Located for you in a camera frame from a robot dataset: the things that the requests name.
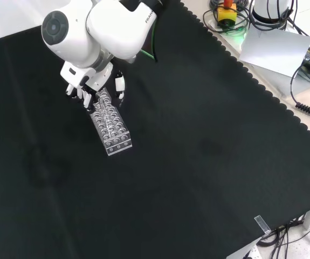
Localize black cables round stop button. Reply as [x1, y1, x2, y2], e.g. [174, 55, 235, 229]
[202, 0, 255, 35]

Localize pale board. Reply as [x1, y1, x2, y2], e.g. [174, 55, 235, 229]
[238, 26, 310, 79]

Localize clear glass test tube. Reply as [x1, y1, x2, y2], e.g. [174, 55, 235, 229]
[98, 93, 109, 120]

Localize black bench cloth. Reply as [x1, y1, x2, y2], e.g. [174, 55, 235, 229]
[0, 0, 310, 259]

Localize yellow stop button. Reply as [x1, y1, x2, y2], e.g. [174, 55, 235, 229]
[216, 0, 238, 28]

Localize black cable with ribbed plug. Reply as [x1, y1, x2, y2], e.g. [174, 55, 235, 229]
[290, 64, 310, 126]

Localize green and black arm cable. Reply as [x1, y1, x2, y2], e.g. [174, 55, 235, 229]
[140, 16, 160, 63]

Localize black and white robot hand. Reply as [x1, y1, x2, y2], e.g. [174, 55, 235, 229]
[60, 61, 126, 113]

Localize black cables under bench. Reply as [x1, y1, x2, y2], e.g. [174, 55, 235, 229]
[245, 214, 310, 259]

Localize clear cloth clip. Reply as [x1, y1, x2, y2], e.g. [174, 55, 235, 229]
[253, 214, 272, 235]

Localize clear test tube rack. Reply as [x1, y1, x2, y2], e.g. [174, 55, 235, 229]
[89, 87, 133, 156]

